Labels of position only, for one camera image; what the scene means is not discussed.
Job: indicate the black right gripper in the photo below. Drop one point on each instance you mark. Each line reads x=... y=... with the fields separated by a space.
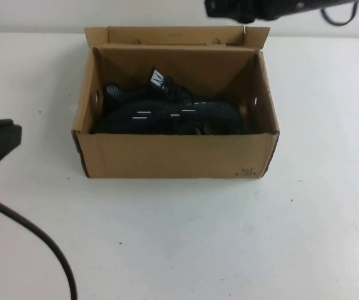
x=229 y=9

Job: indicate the black knit sneaker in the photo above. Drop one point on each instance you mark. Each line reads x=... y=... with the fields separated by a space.
x=120 y=92
x=154 y=123

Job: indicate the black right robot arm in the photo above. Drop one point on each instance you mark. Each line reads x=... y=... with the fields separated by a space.
x=285 y=7

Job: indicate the brown cardboard shoe box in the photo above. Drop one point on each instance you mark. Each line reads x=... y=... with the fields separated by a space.
x=166 y=156

